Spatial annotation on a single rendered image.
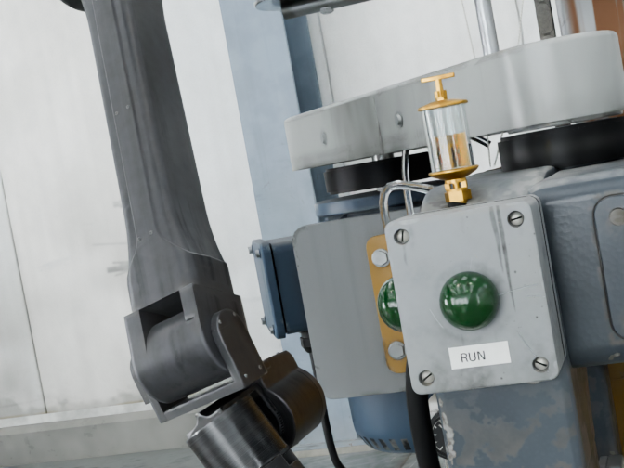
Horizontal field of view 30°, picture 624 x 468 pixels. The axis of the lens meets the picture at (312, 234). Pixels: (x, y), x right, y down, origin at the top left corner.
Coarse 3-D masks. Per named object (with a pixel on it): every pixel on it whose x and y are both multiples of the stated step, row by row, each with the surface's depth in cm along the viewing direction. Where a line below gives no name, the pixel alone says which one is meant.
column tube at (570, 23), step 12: (564, 0) 108; (576, 0) 107; (588, 0) 107; (600, 0) 107; (612, 0) 106; (564, 12) 108; (576, 12) 108; (588, 12) 107; (600, 12) 107; (612, 12) 107; (564, 24) 108; (576, 24) 108; (588, 24) 107; (600, 24) 107; (612, 24) 107
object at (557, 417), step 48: (432, 192) 68; (480, 192) 66; (528, 192) 63; (576, 192) 61; (576, 240) 61; (576, 288) 62; (576, 336) 62; (528, 384) 62; (576, 384) 63; (480, 432) 63; (528, 432) 62; (576, 432) 62
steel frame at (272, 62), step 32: (224, 0) 562; (256, 32) 559; (288, 32) 596; (256, 64) 561; (288, 64) 556; (256, 96) 562; (288, 96) 558; (320, 96) 596; (256, 128) 564; (256, 160) 566; (288, 160) 561; (256, 192) 567; (288, 192) 563; (320, 192) 600; (288, 224) 564; (320, 448) 568; (352, 448) 561
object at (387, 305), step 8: (392, 280) 61; (384, 288) 61; (392, 288) 60; (384, 296) 60; (392, 296) 60; (384, 304) 60; (392, 304) 60; (384, 312) 60; (392, 312) 60; (384, 320) 61; (392, 320) 60; (392, 328) 61; (400, 328) 61
